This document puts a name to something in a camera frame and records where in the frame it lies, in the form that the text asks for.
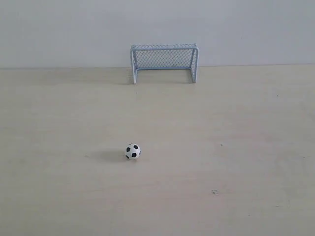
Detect light blue mini goal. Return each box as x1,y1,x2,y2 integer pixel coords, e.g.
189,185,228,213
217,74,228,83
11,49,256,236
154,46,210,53
130,43,199,84

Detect small black white soccer ball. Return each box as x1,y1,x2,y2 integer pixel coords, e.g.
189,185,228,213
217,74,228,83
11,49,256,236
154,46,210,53
125,143,141,160

